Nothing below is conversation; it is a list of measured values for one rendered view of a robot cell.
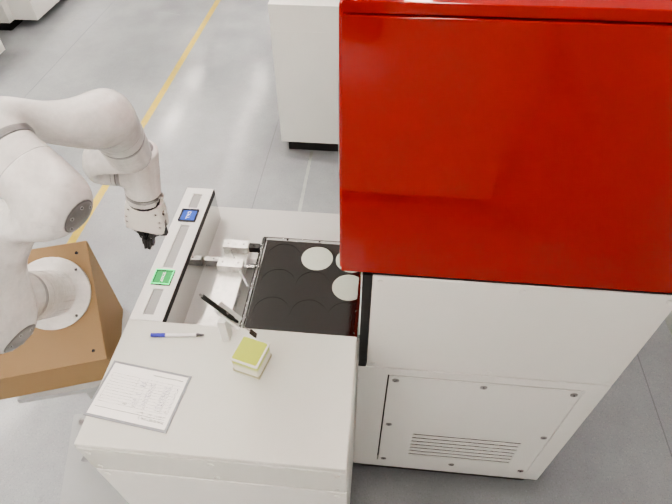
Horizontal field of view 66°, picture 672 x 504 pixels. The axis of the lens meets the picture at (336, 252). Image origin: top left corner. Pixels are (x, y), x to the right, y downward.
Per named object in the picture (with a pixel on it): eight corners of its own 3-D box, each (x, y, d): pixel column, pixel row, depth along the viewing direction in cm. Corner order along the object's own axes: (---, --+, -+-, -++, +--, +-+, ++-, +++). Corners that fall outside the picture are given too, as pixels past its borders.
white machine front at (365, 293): (377, 180, 201) (384, 86, 171) (365, 366, 146) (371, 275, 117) (369, 180, 201) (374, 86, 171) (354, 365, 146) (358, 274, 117)
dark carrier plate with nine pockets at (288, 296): (372, 248, 167) (373, 246, 166) (366, 338, 144) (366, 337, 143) (267, 240, 169) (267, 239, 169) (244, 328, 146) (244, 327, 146)
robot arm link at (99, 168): (47, 152, 92) (90, 189, 122) (142, 160, 96) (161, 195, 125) (52, 103, 93) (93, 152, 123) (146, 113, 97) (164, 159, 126)
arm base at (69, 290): (14, 331, 134) (-25, 341, 116) (13, 257, 134) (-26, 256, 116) (92, 328, 137) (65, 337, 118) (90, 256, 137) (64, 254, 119)
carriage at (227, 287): (252, 250, 172) (251, 244, 170) (226, 344, 148) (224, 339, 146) (228, 249, 173) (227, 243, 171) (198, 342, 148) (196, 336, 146)
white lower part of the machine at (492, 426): (506, 316, 257) (556, 190, 196) (532, 488, 202) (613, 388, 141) (363, 305, 262) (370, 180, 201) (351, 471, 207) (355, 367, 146)
